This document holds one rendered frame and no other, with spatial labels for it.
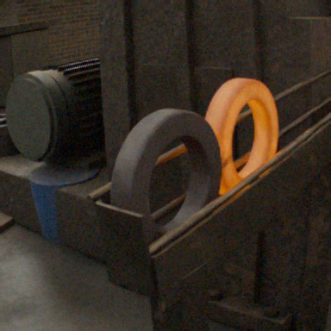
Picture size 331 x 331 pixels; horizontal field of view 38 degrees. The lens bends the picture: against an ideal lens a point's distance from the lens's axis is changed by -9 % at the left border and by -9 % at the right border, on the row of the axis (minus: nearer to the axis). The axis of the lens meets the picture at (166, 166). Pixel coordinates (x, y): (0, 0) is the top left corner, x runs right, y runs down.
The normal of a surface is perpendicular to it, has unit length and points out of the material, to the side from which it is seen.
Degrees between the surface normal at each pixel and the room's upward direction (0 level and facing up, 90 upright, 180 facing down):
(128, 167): 59
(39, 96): 90
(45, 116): 90
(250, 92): 90
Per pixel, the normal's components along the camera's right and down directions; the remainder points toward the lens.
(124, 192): -0.63, 0.09
